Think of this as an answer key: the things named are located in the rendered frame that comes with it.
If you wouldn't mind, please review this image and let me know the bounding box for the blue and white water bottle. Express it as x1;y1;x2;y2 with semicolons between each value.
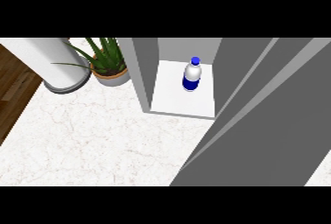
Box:
180;56;202;93

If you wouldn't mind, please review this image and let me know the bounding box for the dark grey cabinet door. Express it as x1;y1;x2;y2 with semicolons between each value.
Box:
169;38;331;187

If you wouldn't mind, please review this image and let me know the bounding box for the grey cabinet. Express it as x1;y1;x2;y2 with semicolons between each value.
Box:
116;38;224;121

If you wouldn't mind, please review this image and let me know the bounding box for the green potted plant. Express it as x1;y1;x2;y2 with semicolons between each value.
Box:
50;38;131;88

